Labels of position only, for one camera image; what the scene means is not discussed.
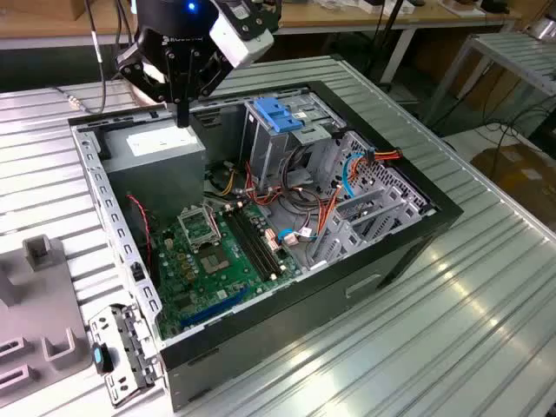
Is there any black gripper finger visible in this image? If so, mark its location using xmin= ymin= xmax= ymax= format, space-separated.
xmin=182 ymin=46 xmax=231 ymax=129
xmin=116 ymin=46 xmax=183 ymax=129

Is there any blue data wire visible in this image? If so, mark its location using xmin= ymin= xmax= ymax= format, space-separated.
xmin=276 ymin=149 xmax=377 ymax=249

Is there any orange red power wire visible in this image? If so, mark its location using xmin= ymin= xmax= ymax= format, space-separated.
xmin=316 ymin=146 xmax=404 ymax=247

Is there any grey metal disk bay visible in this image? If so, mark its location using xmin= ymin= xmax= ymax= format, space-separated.
xmin=310 ymin=129 xmax=438 ymax=268

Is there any blue plastic drive latch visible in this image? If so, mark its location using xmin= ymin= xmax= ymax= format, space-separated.
xmin=253 ymin=97 xmax=304 ymax=135

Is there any grey metal drive cage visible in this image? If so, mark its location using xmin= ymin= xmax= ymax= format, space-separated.
xmin=240 ymin=89 xmax=348 ymax=192

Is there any grey power supply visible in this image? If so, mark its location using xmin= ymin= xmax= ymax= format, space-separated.
xmin=102 ymin=116 xmax=208 ymax=227

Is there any wooden desk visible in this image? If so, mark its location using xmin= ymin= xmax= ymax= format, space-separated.
xmin=0 ymin=0 xmax=522 ymax=51

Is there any small brown cardboard box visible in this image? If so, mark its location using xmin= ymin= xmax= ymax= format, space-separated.
xmin=0 ymin=0 xmax=95 ymax=21

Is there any metal socket cover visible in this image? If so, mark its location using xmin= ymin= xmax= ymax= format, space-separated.
xmin=175 ymin=204 xmax=218 ymax=252

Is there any black RAM slot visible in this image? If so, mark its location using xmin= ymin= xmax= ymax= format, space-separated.
xmin=235 ymin=207 xmax=278 ymax=278
xmin=241 ymin=205 xmax=282 ymax=275
xmin=223 ymin=210 xmax=267 ymax=282
xmin=228 ymin=208 xmax=273 ymax=281

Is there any CPU socket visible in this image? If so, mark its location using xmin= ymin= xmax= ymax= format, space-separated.
xmin=197 ymin=246 xmax=239 ymax=279

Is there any green motherboard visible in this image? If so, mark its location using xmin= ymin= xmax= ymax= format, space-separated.
xmin=154 ymin=202 xmax=303 ymax=340

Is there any blue expansion slot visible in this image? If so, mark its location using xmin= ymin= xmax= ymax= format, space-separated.
xmin=180 ymin=284 xmax=252 ymax=329

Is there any black open PC case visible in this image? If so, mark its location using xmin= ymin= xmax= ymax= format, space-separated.
xmin=67 ymin=80 xmax=465 ymax=414

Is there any grey parts rack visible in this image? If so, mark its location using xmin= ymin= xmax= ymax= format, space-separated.
xmin=0 ymin=234 xmax=93 ymax=392

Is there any metal slat side table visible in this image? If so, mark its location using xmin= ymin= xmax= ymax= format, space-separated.
xmin=420 ymin=32 xmax=556 ymax=127

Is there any large brown cardboard box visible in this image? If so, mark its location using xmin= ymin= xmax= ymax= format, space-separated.
xmin=471 ymin=145 xmax=556 ymax=221

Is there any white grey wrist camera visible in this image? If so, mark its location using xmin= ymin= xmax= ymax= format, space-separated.
xmin=208 ymin=6 xmax=275 ymax=70

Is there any thin black cable with plug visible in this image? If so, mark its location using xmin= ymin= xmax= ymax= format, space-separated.
xmin=51 ymin=0 xmax=109 ymax=115

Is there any yellow black wire bundle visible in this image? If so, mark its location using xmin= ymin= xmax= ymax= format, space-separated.
xmin=208 ymin=161 xmax=239 ymax=197

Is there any red orange wire bundle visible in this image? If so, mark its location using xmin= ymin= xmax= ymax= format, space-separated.
xmin=244 ymin=161 xmax=305 ymax=210

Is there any red black twisted wire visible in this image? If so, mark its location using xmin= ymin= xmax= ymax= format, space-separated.
xmin=125 ymin=194 xmax=154 ymax=273

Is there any thick black cable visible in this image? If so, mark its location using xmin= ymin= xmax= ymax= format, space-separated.
xmin=277 ymin=145 xmax=338 ymax=214

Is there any metal slot bracket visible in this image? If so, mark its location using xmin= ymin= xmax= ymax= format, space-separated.
xmin=89 ymin=303 xmax=164 ymax=409

